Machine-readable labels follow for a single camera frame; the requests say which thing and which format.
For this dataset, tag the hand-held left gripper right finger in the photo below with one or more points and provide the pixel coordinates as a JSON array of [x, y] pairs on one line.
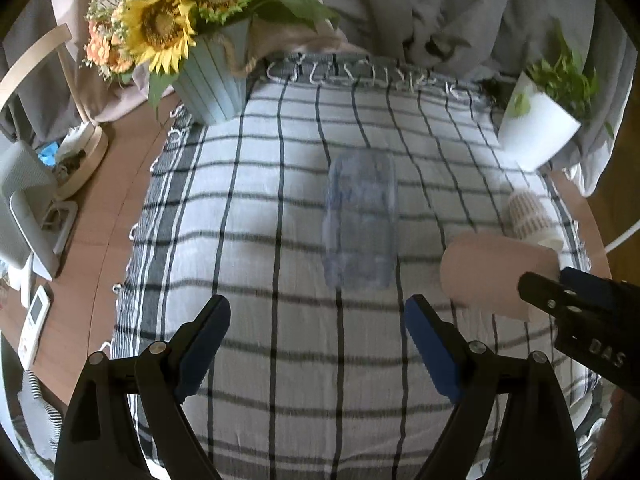
[[435, 355]]

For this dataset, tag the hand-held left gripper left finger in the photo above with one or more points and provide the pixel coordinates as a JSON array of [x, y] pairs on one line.
[[200, 355]]

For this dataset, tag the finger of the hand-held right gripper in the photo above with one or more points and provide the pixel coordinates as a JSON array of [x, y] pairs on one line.
[[547, 295], [587, 280]]

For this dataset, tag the pink cup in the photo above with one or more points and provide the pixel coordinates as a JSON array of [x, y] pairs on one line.
[[487, 275]]

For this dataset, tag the person's right forearm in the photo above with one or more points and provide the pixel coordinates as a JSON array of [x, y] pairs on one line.
[[622, 440]]

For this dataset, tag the ribbed beige cup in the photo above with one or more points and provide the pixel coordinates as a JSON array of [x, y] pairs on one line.
[[530, 217]]

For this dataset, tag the white plant pot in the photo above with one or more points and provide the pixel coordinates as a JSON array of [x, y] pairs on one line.
[[537, 130]]

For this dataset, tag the striped cloth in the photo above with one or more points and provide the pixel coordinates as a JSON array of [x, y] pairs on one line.
[[42, 410]]

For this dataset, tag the white remote control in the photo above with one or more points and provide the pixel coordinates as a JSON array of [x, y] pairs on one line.
[[35, 325]]

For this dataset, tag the checked tablecloth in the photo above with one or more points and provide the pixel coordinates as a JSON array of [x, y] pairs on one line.
[[280, 200]]

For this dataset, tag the green potted plant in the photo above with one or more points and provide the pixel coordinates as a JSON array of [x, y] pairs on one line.
[[565, 80]]

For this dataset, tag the round wooden tray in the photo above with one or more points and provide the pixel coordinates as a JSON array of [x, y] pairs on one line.
[[90, 157]]

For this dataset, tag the grey desk fan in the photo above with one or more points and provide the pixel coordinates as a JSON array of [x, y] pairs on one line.
[[20, 200]]

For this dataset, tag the blue ribbed flower pot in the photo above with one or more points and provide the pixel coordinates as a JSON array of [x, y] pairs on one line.
[[215, 80]]

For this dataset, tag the grey cloth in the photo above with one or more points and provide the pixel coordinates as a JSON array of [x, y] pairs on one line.
[[450, 5]]

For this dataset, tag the orange flower bunch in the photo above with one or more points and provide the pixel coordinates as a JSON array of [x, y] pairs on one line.
[[105, 50]]

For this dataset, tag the bent wood chair back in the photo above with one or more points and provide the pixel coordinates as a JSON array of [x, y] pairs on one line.
[[37, 60]]

